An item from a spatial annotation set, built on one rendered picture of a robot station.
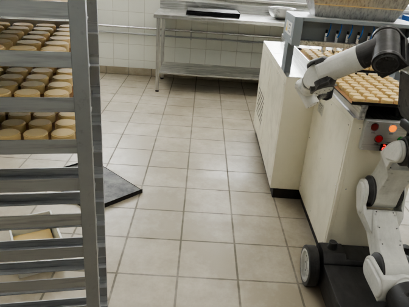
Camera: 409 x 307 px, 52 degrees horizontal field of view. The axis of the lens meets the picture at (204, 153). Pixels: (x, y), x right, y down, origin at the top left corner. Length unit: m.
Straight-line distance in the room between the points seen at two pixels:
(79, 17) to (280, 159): 2.11
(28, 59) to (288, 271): 1.77
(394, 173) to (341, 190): 0.32
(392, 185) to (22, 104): 1.54
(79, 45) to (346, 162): 1.50
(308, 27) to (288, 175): 0.93
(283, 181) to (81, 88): 2.15
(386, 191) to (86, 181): 1.41
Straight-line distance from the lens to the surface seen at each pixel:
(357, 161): 2.08
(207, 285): 2.14
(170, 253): 2.31
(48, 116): 1.07
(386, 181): 1.95
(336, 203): 2.16
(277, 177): 2.82
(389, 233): 2.03
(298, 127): 2.70
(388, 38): 1.61
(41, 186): 0.97
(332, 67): 1.66
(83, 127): 0.87
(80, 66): 0.83
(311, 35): 2.65
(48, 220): 1.01
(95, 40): 1.28
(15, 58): 0.88
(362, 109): 1.95
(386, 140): 2.05
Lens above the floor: 1.42
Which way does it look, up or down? 24 degrees down
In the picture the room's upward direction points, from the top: 4 degrees clockwise
